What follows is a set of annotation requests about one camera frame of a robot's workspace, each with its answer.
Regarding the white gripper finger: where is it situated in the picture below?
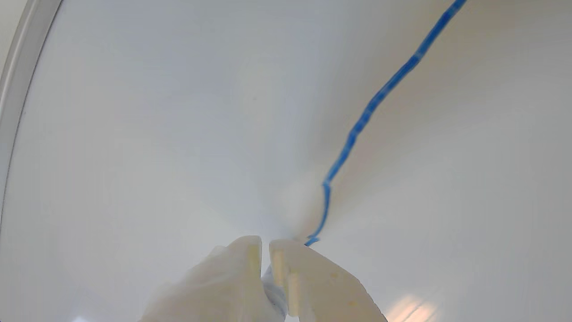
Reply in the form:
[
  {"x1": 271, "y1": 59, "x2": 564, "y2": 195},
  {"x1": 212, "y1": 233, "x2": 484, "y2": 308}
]
[
  {"x1": 139, "y1": 236, "x2": 284, "y2": 322},
  {"x1": 269, "y1": 239, "x2": 388, "y2": 322}
]

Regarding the blue whiteboard marker pen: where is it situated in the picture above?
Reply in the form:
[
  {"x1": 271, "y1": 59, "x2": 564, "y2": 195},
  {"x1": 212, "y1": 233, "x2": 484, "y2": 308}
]
[{"x1": 261, "y1": 264, "x2": 287, "y2": 318}]

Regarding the large white whiteboard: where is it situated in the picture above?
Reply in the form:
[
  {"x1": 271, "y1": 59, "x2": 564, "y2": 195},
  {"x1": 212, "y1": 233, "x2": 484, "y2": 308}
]
[{"x1": 0, "y1": 0, "x2": 572, "y2": 322}]

